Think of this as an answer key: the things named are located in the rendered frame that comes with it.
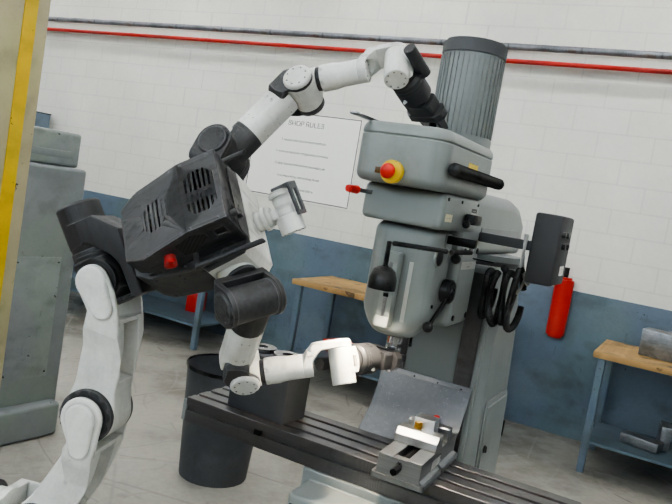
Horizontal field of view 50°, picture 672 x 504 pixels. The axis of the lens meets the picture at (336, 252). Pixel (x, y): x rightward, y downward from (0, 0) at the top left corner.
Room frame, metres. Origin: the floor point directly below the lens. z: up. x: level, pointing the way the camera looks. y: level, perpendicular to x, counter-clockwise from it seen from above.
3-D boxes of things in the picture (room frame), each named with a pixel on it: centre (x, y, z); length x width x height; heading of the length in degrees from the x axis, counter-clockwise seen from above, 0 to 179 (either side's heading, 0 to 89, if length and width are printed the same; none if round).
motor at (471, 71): (2.29, -0.32, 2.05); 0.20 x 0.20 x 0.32
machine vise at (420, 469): (1.98, -0.32, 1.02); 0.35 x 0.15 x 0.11; 156
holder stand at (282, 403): (2.23, 0.14, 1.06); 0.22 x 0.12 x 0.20; 58
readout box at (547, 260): (2.19, -0.65, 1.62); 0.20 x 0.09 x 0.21; 153
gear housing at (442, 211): (2.11, -0.23, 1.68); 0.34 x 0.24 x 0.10; 153
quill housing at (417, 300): (2.07, -0.21, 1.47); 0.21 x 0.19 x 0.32; 63
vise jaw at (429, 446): (1.95, -0.31, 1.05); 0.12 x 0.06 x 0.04; 66
